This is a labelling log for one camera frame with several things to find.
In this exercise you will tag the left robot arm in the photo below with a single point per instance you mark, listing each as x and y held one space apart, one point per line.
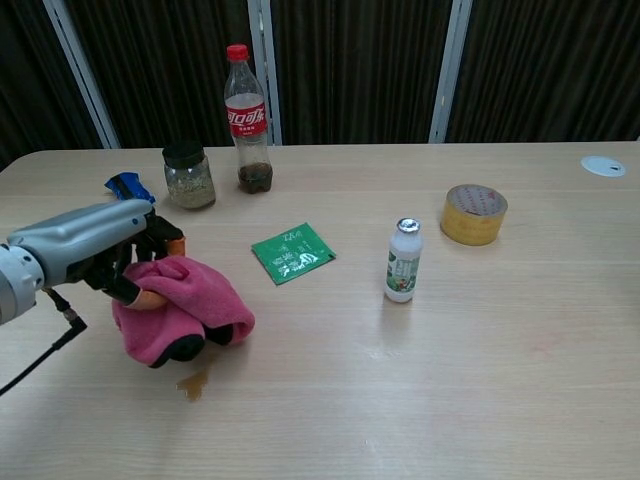
17 285

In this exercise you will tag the pink microfibre cloth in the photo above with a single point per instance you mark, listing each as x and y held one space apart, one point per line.
210 297

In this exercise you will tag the small white milk drink bottle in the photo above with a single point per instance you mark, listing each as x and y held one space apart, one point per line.
403 265

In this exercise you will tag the cola bottle with red cap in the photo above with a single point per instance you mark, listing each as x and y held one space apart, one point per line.
245 120

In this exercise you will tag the grey partition post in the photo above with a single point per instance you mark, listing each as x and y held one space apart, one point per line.
82 75
450 75
266 75

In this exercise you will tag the glass jar with black lid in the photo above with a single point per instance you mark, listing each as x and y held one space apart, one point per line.
189 185

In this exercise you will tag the blue snack packet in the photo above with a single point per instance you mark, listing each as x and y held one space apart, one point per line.
131 186

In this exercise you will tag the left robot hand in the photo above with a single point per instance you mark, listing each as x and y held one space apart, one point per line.
85 235

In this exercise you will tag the brown liquid spill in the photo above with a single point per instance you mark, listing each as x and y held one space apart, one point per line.
194 387

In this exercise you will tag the yellow packing tape roll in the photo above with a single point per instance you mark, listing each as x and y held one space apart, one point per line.
472 220

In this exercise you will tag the green sachet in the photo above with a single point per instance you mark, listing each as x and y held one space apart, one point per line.
292 252

